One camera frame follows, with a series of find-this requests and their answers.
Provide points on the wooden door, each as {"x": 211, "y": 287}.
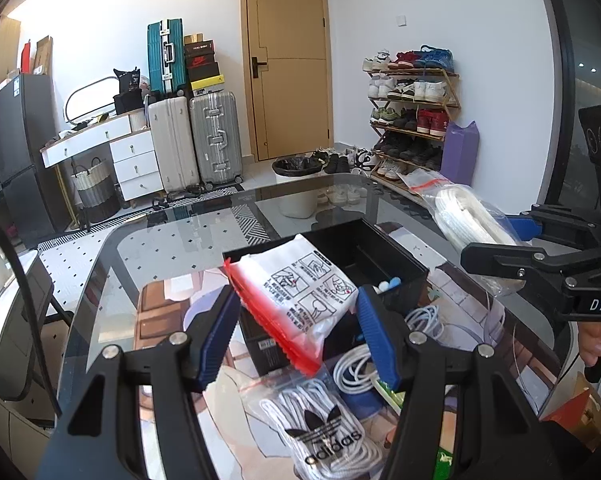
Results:
{"x": 290, "y": 60}

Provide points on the white suitcase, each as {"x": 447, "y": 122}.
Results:
{"x": 173, "y": 145}

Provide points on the black bag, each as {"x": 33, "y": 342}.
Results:
{"x": 126, "y": 90}

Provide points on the white trash bin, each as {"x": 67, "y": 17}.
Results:
{"x": 298, "y": 195}

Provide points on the black cardboard box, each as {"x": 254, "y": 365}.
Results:
{"x": 265, "y": 345}

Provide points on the shoes on floor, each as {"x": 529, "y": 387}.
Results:
{"x": 345, "y": 175}

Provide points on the brown cardboard piece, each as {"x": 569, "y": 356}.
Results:
{"x": 43, "y": 55}

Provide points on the wooden shoe rack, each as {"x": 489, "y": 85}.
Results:
{"x": 453, "y": 95}

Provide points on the woven laundry basket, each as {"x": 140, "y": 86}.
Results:
{"x": 95, "y": 192}

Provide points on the silver suitcase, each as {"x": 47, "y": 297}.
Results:
{"x": 215, "y": 140}

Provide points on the person's right hand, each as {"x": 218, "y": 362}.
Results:
{"x": 593, "y": 342}

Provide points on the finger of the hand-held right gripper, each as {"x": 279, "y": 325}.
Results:
{"x": 523, "y": 227}
{"x": 505, "y": 262}

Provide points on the white dresser with drawers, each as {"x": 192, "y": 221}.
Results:
{"x": 135, "y": 160}

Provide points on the tall dark glass cabinet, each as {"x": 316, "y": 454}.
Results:
{"x": 5, "y": 50}

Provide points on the grey side cabinet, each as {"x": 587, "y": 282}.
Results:
{"x": 15, "y": 340}

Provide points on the orange box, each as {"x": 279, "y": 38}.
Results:
{"x": 575, "y": 415}

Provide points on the black refrigerator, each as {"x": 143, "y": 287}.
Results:
{"x": 25, "y": 150}

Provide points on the clear bag of laces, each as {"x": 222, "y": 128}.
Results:
{"x": 465, "y": 215}

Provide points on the white packet with red edge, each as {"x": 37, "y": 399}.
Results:
{"x": 290, "y": 290}

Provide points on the teal suitcase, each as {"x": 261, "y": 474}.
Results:
{"x": 165, "y": 55}

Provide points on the shoe rack with shoes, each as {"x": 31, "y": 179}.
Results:
{"x": 410, "y": 90}

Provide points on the oval mirror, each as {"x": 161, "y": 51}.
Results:
{"x": 90, "y": 97}

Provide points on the purple bag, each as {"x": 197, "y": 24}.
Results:
{"x": 460, "y": 155}

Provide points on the stack of shoe boxes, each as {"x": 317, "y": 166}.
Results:
{"x": 203, "y": 65}

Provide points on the small blue white object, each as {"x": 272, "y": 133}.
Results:
{"x": 388, "y": 286}

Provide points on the printed desk mat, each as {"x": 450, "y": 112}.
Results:
{"x": 165, "y": 320}

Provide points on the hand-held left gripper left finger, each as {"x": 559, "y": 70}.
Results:
{"x": 215, "y": 340}

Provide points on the red box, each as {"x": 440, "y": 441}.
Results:
{"x": 26, "y": 57}

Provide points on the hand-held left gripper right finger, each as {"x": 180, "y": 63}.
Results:
{"x": 375, "y": 335}

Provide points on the bag of round white shoelaces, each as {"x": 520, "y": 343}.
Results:
{"x": 320, "y": 430}

